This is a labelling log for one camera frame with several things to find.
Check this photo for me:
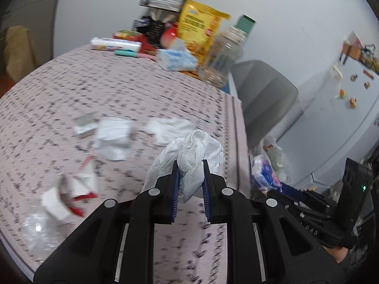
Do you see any black utensil holder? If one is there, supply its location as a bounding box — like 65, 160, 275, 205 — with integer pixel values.
146, 18, 166, 46

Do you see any wooden basket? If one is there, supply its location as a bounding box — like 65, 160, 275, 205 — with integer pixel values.
340, 43, 363, 64

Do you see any clear plastic jug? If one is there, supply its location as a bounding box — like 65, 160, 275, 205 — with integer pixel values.
198, 26, 246, 89

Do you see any clear plastic bag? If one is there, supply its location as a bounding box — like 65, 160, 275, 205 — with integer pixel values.
250, 136, 293, 184

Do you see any teal pen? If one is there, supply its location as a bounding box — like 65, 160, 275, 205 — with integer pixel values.
114, 50, 157, 60

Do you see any white tissue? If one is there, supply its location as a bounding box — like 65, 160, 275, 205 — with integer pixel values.
145, 118, 197, 147
141, 129, 225, 204

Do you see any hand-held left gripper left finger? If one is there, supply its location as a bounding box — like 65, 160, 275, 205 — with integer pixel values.
33, 160, 181, 284

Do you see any group of fridge magnets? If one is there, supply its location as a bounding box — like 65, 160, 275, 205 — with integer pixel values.
334, 69, 374, 108

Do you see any small black wire basket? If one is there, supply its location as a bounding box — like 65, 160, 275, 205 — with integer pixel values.
132, 16, 151, 33

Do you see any silver foil wrapper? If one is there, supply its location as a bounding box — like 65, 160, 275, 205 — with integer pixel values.
73, 113, 99, 138

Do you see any green tall box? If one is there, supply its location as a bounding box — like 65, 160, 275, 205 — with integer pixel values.
235, 14, 257, 36

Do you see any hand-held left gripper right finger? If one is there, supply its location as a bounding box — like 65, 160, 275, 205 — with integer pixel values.
202, 159, 347, 284

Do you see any red apple ornament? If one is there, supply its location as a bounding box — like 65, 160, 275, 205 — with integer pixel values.
160, 23, 180, 48

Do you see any white printed roll pack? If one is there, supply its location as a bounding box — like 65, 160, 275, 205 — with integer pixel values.
90, 37, 143, 52

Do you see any white fridge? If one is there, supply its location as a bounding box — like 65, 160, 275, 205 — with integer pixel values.
277, 35, 379, 190

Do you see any clear plastic wrapper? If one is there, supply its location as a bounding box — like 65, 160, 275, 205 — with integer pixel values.
22, 198, 60, 252

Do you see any blue white tissue pack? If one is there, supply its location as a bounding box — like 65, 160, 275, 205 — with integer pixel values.
155, 38, 198, 71

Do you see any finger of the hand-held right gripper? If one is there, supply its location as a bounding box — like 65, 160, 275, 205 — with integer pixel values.
266, 185, 338, 215

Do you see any blue white plastic packet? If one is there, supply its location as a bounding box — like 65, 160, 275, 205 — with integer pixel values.
252, 155, 282, 191

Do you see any red flat box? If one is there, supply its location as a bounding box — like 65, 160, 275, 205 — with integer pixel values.
112, 30, 143, 40

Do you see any pink patterned tablecloth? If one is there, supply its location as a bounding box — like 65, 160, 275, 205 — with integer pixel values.
0, 44, 252, 284

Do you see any white paper wrapper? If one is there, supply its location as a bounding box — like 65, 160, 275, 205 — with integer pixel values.
94, 118, 137, 162

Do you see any grey chair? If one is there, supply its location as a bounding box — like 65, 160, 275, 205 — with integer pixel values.
231, 60, 299, 148

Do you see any yellow snack bag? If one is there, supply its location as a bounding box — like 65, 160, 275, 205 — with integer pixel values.
177, 0, 231, 68

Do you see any person's right hand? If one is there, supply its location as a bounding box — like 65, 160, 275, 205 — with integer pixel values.
325, 244, 351, 263

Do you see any red white torn carton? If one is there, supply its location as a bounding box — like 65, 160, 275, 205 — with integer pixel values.
61, 155, 99, 203
41, 185, 85, 221

